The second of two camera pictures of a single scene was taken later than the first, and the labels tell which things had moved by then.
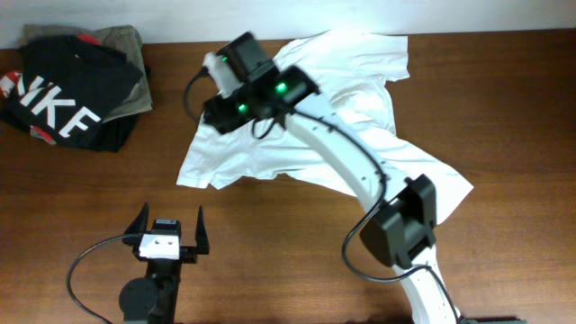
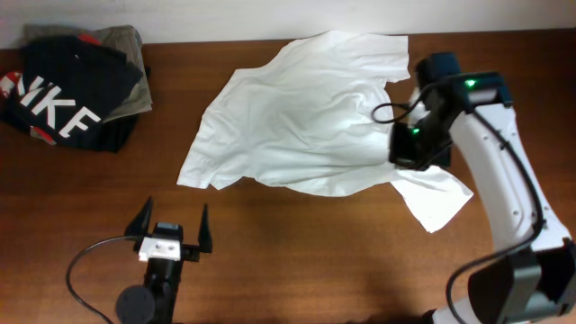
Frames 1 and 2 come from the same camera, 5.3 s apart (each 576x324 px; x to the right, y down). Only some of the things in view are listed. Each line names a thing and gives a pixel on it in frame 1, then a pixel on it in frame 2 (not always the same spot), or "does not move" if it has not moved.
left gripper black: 190,253 does not move
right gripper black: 223,115 to 403,156
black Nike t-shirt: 65,86 does not move
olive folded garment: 125,40 does not move
